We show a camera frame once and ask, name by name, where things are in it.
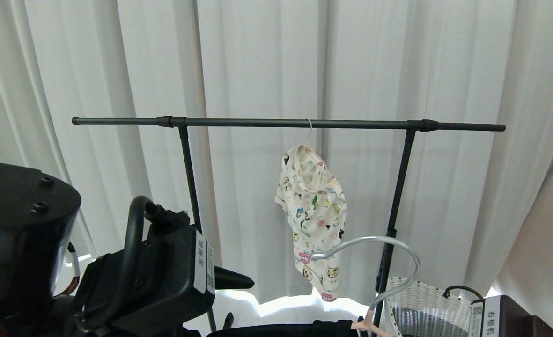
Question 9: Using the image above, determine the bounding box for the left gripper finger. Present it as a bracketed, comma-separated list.
[214, 265, 255, 291]

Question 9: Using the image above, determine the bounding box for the black garment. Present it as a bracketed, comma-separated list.
[206, 320, 375, 337]

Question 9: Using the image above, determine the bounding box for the cream printed garment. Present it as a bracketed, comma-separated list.
[274, 145, 347, 303]

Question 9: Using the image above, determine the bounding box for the black clothes rack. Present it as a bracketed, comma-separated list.
[72, 115, 507, 334]

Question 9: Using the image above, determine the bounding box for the white laundry basket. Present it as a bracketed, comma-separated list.
[383, 277, 487, 337]

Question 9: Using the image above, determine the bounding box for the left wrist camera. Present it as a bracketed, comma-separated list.
[73, 211, 217, 337]

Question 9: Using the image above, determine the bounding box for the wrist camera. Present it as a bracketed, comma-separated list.
[467, 295, 553, 337]
[73, 211, 217, 337]

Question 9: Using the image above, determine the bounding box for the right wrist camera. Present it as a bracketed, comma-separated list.
[467, 295, 553, 337]

